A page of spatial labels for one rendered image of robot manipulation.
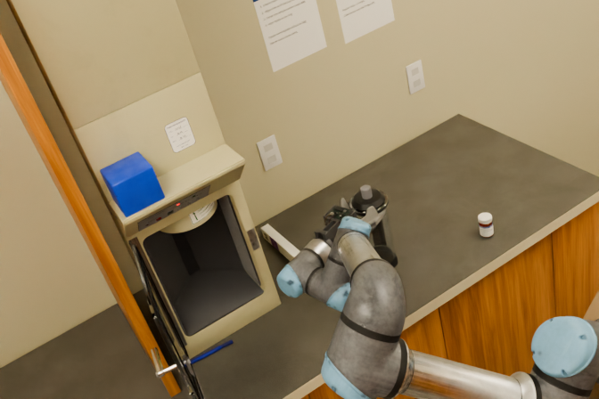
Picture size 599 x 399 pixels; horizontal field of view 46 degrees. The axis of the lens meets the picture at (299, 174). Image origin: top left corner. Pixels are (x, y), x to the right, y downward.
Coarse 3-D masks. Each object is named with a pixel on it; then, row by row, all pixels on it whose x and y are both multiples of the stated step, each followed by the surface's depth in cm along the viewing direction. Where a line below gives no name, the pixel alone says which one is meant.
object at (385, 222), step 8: (384, 192) 192; (384, 200) 189; (352, 208) 189; (376, 208) 187; (360, 216) 189; (384, 216) 190; (384, 224) 191; (376, 232) 191; (384, 232) 192; (368, 240) 193; (376, 240) 192; (384, 240) 193; (392, 240) 197; (376, 248) 194; (384, 248) 194; (392, 248) 197; (384, 256) 196; (392, 256) 198
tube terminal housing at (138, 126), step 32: (160, 96) 162; (192, 96) 166; (96, 128) 157; (128, 128) 161; (160, 128) 165; (192, 128) 169; (96, 160) 160; (160, 160) 168; (224, 192) 181; (160, 224) 175; (256, 256) 195; (224, 320) 197; (192, 352) 196
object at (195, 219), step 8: (216, 200) 190; (200, 208) 183; (208, 208) 185; (216, 208) 187; (192, 216) 182; (200, 216) 183; (208, 216) 184; (176, 224) 182; (184, 224) 182; (192, 224) 182; (200, 224) 183; (168, 232) 183; (176, 232) 182
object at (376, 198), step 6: (366, 186) 189; (360, 192) 192; (366, 192) 188; (372, 192) 191; (378, 192) 190; (354, 198) 191; (360, 198) 190; (366, 198) 189; (372, 198) 189; (378, 198) 188; (384, 198) 190; (354, 204) 189; (360, 204) 188; (366, 204) 187; (372, 204) 187; (378, 204) 187
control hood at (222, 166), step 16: (224, 144) 175; (192, 160) 172; (208, 160) 170; (224, 160) 168; (240, 160) 167; (160, 176) 169; (176, 176) 167; (192, 176) 166; (208, 176) 164; (224, 176) 168; (240, 176) 177; (176, 192) 161; (192, 192) 164; (112, 208) 163; (144, 208) 159; (160, 208) 162; (128, 224) 158
